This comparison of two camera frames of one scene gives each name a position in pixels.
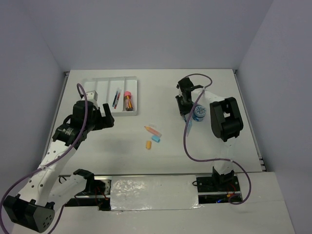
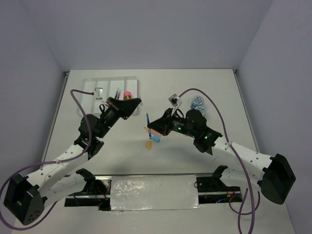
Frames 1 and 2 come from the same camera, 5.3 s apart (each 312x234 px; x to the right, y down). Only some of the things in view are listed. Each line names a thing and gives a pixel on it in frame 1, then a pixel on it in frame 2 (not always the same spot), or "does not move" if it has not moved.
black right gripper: x=183 y=109 -> x=163 y=125
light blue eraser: x=156 y=138 does not move
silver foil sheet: x=154 y=192 does not move
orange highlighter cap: x=148 y=145 does not move
